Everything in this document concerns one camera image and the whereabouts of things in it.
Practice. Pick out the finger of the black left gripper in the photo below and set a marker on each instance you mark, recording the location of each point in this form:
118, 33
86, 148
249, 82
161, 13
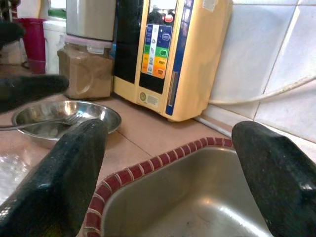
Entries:
11, 33
29, 90

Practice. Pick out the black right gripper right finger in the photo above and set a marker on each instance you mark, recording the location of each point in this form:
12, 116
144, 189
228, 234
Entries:
279, 185

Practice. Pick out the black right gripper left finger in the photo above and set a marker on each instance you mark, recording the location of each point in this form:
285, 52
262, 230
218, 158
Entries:
54, 185

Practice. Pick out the steel fork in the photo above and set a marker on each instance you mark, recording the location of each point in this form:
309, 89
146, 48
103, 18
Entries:
71, 119

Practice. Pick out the red plastic container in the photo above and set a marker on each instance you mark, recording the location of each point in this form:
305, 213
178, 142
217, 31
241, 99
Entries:
35, 39

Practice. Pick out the white water filter jug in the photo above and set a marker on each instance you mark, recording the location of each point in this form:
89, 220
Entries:
51, 44

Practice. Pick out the clear bubble wrap sheet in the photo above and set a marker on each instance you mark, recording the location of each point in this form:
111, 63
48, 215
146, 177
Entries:
12, 168

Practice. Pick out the brown powder food container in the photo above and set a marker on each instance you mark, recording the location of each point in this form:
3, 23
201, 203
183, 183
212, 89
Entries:
84, 74

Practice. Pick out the stainless steel bowl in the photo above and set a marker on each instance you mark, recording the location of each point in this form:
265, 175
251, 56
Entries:
103, 116

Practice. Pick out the stainless steel sink basin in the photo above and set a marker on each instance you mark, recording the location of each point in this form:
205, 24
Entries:
185, 192

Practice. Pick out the cream water ionizer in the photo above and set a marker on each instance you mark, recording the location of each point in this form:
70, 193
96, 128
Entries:
197, 61

